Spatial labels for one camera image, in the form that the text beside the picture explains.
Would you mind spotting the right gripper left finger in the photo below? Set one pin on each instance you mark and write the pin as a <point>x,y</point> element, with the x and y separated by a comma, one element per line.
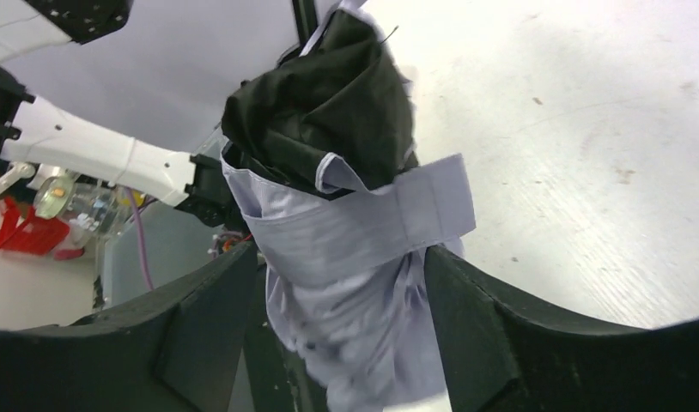
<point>173,349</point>

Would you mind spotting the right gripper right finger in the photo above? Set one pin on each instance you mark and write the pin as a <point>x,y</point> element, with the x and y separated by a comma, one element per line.
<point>504,349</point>

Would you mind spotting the lavender folding umbrella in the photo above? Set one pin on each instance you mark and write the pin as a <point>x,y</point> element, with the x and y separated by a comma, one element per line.
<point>320,161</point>

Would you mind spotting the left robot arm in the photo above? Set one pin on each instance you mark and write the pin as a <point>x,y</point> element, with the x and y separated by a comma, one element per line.
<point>35,131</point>

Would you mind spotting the clear plastic container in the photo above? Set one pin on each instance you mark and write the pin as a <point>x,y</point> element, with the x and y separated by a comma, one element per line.
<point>96,210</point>

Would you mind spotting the red plastic basket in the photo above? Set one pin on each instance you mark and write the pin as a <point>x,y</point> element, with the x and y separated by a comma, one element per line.
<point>31,235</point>

